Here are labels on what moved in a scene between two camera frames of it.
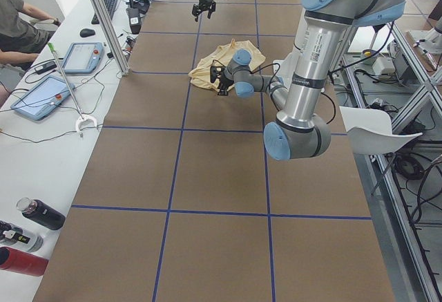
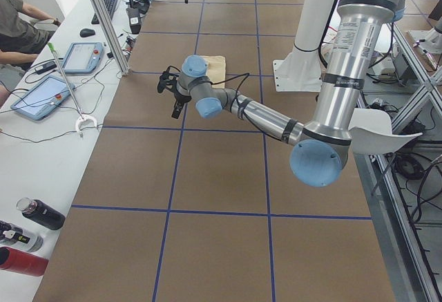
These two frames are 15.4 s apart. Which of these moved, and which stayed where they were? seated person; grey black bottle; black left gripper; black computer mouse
Moved: black left gripper
Stayed: seated person; black computer mouse; grey black bottle
